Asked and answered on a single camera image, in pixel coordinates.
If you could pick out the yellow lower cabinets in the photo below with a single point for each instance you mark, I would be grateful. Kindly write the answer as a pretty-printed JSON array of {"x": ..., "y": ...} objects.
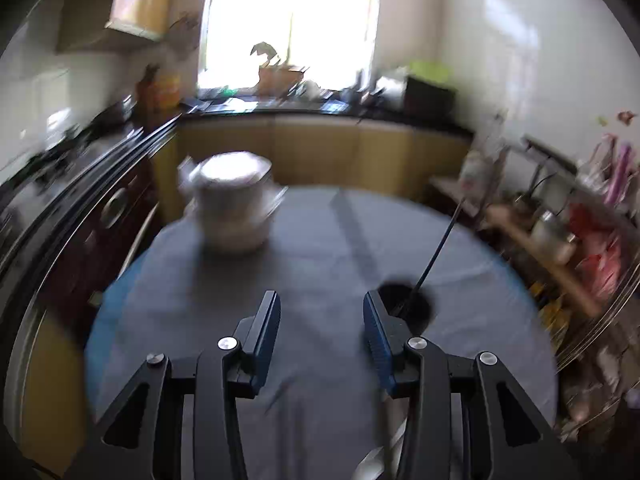
[{"x": 382, "y": 157}]

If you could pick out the wooden shelf rack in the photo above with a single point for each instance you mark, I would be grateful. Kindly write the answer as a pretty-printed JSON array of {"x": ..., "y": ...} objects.
[{"x": 595, "y": 313}]

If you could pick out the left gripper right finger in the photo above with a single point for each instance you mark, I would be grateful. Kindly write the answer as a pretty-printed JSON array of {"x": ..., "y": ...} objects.
[{"x": 390, "y": 343}]

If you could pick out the black utensil holder cup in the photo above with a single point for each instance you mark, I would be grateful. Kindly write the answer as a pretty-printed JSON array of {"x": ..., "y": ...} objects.
[{"x": 412, "y": 306}]

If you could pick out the black microwave oven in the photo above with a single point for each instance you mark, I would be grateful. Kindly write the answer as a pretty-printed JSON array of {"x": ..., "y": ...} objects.
[{"x": 427, "y": 100}]

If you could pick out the gas stove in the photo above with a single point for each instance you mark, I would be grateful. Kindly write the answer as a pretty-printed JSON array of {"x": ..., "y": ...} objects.
[{"x": 46, "y": 166}]

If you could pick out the grey tablecloth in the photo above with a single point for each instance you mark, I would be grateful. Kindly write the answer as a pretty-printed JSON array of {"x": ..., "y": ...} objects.
[{"x": 317, "y": 415}]

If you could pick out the white stacked bowls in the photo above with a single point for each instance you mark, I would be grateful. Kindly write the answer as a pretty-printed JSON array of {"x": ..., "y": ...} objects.
[{"x": 233, "y": 198}]

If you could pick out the green plastic basin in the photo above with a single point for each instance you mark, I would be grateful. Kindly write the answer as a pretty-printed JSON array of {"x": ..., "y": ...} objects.
[{"x": 429, "y": 71}]

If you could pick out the steel pot on shelf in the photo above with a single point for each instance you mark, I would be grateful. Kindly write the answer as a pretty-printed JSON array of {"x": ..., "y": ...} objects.
[{"x": 553, "y": 239}]

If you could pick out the blue table cover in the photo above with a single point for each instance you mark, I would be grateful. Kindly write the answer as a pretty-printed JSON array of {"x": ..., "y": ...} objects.
[{"x": 103, "y": 330}]

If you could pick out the black chopstick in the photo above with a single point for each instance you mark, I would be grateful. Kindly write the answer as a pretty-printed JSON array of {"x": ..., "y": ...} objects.
[{"x": 442, "y": 242}]

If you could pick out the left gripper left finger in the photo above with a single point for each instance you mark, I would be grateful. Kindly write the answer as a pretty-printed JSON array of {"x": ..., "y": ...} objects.
[{"x": 256, "y": 336}]

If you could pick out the yellow upper cabinet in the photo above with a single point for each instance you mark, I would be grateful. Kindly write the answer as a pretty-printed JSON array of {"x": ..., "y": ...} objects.
[{"x": 111, "y": 25}]

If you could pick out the dark red built-in oven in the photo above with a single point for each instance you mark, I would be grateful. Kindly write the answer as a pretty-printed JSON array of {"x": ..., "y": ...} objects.
[{"x": 93, "y": 256}]

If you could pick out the wicker basket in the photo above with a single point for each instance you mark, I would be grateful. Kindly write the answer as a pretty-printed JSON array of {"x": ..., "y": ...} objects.
[{"x": 277, "y": 80}]

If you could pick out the yellow oil bottle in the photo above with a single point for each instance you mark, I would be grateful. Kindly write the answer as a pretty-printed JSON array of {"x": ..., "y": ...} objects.
[{"x": 167, "y": 91}]

